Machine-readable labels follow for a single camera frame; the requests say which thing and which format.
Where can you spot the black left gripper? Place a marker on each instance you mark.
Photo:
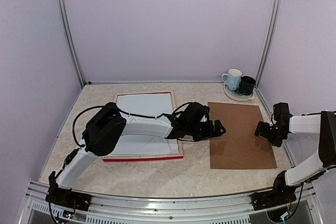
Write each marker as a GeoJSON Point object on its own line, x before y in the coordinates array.
{"type": "Point", "coordinates": [210, 133]}

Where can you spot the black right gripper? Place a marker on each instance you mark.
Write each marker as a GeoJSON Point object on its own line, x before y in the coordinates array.
{"type": "Point", "coordinates": [277, 142]}

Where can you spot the red sunset photo white border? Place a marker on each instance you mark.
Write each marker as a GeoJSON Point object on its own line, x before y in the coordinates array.
{"type": "Point", "coordinates": [147, 108]}

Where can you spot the red wooden picture frame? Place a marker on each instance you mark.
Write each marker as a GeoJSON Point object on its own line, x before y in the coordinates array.
{"type": "Point", "coordinates": [143, 158]}

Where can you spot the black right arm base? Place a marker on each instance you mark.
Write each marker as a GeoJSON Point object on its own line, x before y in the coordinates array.
{"type": "Point", "coordinates": [280, 194]}

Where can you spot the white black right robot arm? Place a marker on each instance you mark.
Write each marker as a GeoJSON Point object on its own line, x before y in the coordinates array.
{"type": "Point", "coordinates": [316, 131]}

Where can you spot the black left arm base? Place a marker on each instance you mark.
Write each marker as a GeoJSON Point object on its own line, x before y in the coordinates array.
{"type": "Point", "coordinates": [69, 198]}

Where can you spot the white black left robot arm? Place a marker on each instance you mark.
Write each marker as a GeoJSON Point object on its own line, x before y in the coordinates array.
{"type": "Point", "coordinates": [104, 130]}

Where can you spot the white plate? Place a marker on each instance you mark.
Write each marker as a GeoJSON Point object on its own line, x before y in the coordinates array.
{"type": "Point", "coordinates": [237, 96]}

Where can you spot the dark green mug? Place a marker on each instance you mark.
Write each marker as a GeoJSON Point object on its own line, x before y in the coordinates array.
{"type": "Point", "coordinates": [247, 85]}

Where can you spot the light blue mug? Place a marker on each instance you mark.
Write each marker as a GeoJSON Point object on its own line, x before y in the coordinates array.
{"type": "Point", "coordinates": [232, 79]}

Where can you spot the brown frame backing board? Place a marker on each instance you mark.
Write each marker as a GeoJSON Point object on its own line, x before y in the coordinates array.
{"type": "Point", "coordinates": [239, 148]}

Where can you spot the aluminium front rail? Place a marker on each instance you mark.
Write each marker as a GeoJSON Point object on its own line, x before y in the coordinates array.
{"type": "Point", "coordinates": [232, 208]}

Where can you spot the right aluminium corner post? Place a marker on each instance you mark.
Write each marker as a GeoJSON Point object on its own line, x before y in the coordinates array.
{"type": "Point", "coordinates": [269, 38]}

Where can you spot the aluminium corner post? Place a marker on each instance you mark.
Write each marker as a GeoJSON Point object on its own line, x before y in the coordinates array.
{"type": "Point", "coordinates": [70, 42]}
{"type": "Point", "coordinates": [269, 38]}

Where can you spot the left aluminium corner post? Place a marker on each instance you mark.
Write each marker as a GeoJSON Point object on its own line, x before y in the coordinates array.
{"type": "Point", "coordinates": [70, 42]}

